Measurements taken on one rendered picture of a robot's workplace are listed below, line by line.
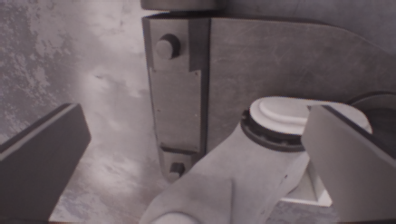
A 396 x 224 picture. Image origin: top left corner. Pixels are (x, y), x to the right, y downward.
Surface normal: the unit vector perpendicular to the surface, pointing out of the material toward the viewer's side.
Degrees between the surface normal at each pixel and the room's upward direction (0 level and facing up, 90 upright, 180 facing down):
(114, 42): 0
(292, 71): 0
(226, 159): 90
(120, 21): 0
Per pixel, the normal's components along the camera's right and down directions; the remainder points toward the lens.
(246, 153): 0.00, -0.86
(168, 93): -0.20, 0.51
